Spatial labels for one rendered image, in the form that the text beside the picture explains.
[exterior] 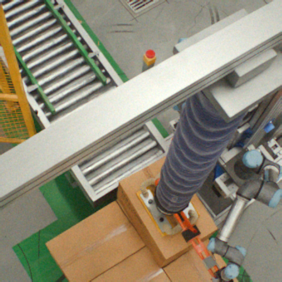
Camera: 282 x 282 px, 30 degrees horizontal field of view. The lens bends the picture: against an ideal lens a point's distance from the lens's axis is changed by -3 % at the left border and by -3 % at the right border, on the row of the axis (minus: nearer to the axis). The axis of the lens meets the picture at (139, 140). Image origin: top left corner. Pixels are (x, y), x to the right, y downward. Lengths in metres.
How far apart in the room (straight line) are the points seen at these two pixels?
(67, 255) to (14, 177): 2.51
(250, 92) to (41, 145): 0.69
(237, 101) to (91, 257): 2.38
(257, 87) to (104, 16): 3.63
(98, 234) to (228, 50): 2.53
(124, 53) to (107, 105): 3.60
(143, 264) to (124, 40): 2.20
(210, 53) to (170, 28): 3.68
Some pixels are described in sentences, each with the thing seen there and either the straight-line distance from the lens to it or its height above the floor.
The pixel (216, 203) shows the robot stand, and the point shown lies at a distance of 4.39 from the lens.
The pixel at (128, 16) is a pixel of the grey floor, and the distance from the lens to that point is 5.27.
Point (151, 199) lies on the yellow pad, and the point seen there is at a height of 0.98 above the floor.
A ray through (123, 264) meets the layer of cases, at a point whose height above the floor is 0.54.
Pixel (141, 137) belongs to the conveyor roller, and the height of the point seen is 0.55.
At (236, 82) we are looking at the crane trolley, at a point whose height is 2.92.
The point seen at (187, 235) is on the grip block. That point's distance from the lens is 3.38.
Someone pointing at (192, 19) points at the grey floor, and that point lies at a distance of 5.32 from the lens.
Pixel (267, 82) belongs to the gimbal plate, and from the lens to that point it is 1.76.
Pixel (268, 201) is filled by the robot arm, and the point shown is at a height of 1.55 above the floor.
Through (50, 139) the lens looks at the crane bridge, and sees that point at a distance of 1.42.
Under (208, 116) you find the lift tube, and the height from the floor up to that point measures 2.62.
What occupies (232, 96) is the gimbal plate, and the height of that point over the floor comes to 2.87.
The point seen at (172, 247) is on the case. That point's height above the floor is 0.94.
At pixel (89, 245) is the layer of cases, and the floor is 0.54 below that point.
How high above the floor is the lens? 4.37
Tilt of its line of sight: 69 degrees down
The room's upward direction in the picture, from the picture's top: 11 degrees clockwise
